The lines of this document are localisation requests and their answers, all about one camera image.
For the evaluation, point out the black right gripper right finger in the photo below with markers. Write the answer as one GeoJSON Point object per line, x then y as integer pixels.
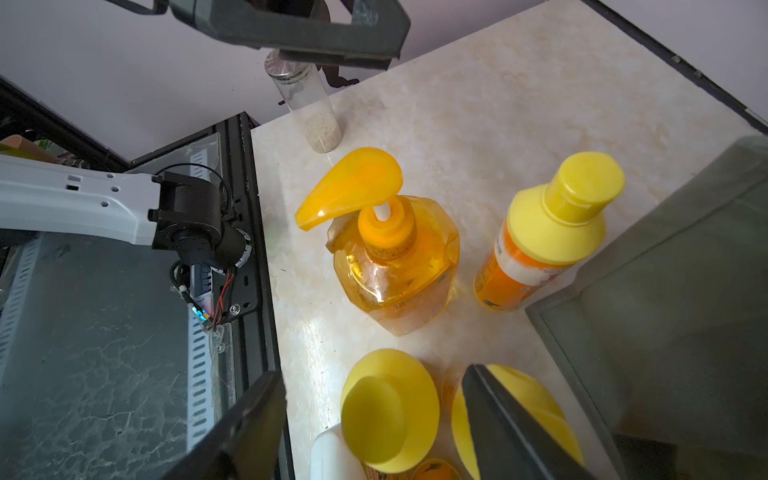
{"type": "Point", "coordinates": [508, 442]}

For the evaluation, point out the grey-green shopping bag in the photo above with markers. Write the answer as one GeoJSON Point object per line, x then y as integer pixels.
{"type": "Point", "coordinates": [662, 336]}

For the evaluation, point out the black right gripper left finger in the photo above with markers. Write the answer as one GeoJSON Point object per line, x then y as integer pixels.
{"type": "Point", "coordinates": [244, 444]}

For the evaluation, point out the orange pump soap bottle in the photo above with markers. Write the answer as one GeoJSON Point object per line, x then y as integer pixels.
{"type": "Point", "coordinates": [395, 256]}

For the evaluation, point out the orange bottle yellow cap rear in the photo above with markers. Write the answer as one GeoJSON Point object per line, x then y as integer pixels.
{"type": "Point", "coordinates": [548, 229]}

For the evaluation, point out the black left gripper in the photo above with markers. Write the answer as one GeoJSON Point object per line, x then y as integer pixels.
{"type": "Point", "coordinates": [372, 40]}

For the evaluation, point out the clear glass jar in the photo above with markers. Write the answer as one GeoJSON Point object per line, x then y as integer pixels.
{"type": "Point", "coordinates": [303, 92]}

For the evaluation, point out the orange bottle yellow cap front-left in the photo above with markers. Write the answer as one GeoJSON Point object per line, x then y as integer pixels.
{"type": "Point", "coordinates": [389, 411]}

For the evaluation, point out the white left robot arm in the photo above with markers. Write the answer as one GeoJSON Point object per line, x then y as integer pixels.
{"type": "Point", "coordinates": [188, 215]}

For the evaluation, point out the white bottle green cap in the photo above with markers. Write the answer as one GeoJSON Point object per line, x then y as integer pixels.
{"type": "Point", "coordinates": [331, 459]}

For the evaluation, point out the orange bottle yellow cap middle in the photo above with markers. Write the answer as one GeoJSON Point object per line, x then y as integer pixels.
{"type": "Point", "coordinates": [534, 398]}

